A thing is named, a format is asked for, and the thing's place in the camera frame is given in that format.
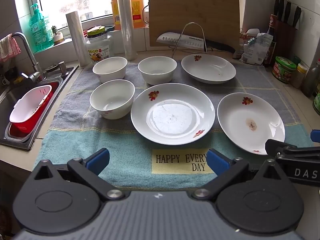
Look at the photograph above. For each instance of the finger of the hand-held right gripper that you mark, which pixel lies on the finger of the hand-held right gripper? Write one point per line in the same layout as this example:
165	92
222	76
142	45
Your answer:
316	135
272	147

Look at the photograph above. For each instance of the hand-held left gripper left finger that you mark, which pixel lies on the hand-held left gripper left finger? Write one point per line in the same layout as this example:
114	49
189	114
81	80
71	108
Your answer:
98	160

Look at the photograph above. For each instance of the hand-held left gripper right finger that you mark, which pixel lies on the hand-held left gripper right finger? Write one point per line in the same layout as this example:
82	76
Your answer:
217	161

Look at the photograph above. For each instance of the white fruit-print plate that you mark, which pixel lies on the white fruit-print plate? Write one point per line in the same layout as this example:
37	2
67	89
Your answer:
172	115
207	67
240	122

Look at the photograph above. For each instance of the white ceramic bowl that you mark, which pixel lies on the white ceramic bowl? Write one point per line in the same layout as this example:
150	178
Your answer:
112	97
157	67
110	66

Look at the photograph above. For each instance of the blue grey checked towel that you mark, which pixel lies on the blue grey checked towel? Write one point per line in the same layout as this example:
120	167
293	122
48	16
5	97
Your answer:
120	155

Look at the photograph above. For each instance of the green container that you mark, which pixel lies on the green container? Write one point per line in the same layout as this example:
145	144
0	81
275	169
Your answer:
317	102

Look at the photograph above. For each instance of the dark glass bottle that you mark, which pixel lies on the dark glass bottle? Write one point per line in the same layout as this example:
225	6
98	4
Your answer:
312	80

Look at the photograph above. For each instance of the small yellow-lid jar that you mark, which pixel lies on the small yellow-lid jar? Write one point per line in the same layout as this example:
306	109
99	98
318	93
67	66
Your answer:
298	76

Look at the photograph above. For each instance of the green-lid jar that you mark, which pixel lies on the green-lid jar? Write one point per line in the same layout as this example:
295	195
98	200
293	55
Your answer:
284	70

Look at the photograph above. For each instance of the red basin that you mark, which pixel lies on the red basin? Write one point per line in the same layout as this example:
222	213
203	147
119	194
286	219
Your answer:
18	128

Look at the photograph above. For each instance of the white strainer basket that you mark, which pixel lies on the white strainer basket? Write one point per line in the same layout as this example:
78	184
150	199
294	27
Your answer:
27	102

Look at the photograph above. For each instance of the metal sink soap dispenser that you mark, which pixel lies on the metal sink soap dispenser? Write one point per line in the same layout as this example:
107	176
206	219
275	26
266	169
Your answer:
61	68

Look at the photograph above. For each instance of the white printed bag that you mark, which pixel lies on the white printed bag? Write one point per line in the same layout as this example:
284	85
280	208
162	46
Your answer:
257	50

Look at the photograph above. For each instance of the dark knife block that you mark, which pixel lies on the dark knife block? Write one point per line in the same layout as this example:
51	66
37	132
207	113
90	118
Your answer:
286	40

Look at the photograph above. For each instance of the steel sink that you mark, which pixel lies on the steel sink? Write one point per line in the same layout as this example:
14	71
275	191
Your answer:
10	92

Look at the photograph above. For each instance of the glass jar yellow-green lid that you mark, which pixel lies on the glass jar yellow-green lid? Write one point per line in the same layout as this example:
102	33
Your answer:
98	47

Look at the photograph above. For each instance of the dark sauce bottle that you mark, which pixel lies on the dark sauce bottle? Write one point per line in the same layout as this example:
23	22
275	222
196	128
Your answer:
271	30

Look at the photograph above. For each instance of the red white bag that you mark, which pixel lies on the red white bag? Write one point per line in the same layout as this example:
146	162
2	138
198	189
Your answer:
250	33

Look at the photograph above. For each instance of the short plastic wrap roll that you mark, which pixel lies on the short plastic wrap roll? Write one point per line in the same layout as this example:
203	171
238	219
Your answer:
77	40

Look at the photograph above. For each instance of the small potted plant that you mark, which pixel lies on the small potted plant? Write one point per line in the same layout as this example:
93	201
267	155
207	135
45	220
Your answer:
58	38

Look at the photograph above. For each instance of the metal faucet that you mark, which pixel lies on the metal faucet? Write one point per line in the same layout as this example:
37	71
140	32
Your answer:
27	47

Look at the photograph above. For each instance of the stack of clear plastic cups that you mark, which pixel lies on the stack of clear plastic cups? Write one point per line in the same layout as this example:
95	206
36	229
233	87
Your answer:
126	25

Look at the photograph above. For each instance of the green soap pump bottle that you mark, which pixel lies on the green soap pump bottle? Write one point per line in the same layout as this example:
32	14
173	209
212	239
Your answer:
40	30

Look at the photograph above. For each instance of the pink cloth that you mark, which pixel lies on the pink cloth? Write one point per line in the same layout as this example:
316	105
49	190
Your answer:
8	47

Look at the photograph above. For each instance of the bamboo cutting board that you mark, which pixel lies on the bamboo cutting board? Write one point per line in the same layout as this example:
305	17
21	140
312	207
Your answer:
190	10

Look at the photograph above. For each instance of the orange liquid bottle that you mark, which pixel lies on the orange liquid bottle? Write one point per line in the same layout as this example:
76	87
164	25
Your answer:
137	7

